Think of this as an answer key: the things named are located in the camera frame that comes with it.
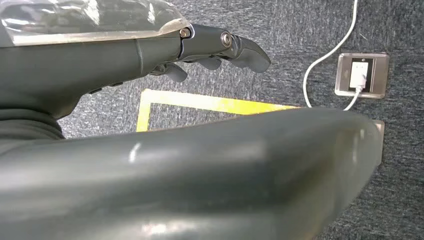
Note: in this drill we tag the steel floor socket plate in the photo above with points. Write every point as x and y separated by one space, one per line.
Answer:
381 76

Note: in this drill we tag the ribbed grey left arm sleeve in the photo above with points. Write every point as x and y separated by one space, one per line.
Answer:
23 127

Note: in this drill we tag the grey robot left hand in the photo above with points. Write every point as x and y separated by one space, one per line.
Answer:
82 66

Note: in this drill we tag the yellow floor tape marking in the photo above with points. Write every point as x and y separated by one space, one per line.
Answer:
198 102

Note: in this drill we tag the white plug adapter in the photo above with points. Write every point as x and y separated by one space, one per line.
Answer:
358 74

